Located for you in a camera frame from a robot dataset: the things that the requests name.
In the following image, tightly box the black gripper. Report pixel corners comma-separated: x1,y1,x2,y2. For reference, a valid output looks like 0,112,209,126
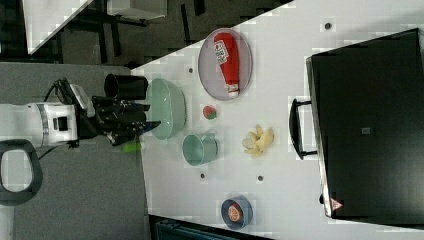
78,96,161,146

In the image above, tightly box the yellow plush banana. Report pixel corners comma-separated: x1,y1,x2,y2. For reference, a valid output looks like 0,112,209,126
242,124,274,158

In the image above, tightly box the green mug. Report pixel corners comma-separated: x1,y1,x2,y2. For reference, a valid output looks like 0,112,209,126
182,133,218,166

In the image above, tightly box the black cylinder cup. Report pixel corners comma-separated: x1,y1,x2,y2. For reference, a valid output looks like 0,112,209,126
104,74,149,100

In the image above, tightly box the green colander bowl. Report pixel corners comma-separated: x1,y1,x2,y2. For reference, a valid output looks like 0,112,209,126
147,78,186,140

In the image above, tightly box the red green strawberry toy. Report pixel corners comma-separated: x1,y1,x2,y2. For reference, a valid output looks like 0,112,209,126
203,105,217,120

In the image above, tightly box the grey round plate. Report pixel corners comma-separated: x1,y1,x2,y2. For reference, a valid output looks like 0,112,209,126
198,28,253,101

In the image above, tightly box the red ketchup bottle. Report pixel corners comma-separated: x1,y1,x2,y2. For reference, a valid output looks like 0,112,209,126
214,32,240,98

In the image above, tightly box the orange slice toy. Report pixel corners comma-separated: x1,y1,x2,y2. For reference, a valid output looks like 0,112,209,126
228,205,242,222

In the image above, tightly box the black toaster oven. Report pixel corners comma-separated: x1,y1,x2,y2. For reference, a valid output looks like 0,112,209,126
305,28,424,229

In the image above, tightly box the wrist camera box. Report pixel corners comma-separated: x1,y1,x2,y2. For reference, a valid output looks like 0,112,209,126
70,84,95,118

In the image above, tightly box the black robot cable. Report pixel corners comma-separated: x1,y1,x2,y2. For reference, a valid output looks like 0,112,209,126
38,78,73,161

